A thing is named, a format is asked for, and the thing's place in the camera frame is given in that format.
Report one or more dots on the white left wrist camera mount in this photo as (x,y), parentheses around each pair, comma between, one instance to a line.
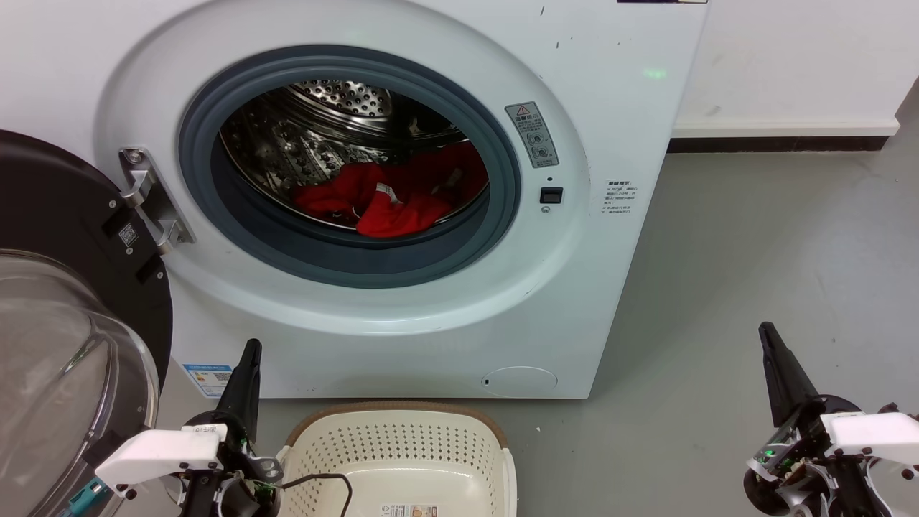
(158,456)

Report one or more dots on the round white filter cover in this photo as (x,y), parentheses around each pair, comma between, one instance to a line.
(520,381)

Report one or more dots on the QR code door sticker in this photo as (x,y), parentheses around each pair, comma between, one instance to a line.
(128,235)

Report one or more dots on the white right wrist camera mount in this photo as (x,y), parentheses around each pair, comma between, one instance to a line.
(879,438)

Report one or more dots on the small printed text label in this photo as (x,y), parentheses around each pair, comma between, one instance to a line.
(619,198)

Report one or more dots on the grey warning sticker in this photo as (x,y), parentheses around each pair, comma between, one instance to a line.
(531,134)

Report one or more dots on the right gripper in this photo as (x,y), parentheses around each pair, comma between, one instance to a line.
(797,467)

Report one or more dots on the black washer door with glass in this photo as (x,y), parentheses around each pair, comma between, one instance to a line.
(57,208)

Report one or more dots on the grey rubber door gasket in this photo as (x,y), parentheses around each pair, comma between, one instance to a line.
(344,267)

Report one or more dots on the white front-load washing machine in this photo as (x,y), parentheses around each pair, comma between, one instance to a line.
(574,287)

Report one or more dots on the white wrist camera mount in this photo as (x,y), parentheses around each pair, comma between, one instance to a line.
(158,456)
(879,438)

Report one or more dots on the blue energy label sticker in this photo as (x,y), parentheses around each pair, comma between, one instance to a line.
(208,380)

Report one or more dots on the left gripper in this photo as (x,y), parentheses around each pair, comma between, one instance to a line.
(240,474)

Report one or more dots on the red garment with white trim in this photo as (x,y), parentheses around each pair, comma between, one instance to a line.
(402,215)

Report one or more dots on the white and black baseboard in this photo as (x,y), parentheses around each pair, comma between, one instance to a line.
(782,136)

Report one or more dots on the black door latch socket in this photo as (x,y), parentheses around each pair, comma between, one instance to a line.
(551,195)

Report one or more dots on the black control panel strip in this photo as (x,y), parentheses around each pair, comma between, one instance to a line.
(660,1)

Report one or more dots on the cream perforated laundry basket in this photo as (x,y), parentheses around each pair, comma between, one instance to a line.
(402,445)

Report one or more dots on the stainless steel washing machine drum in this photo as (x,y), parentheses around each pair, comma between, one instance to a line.
(301,143)

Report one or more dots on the silver metal door hinge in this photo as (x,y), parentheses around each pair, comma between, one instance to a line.
(147,194)

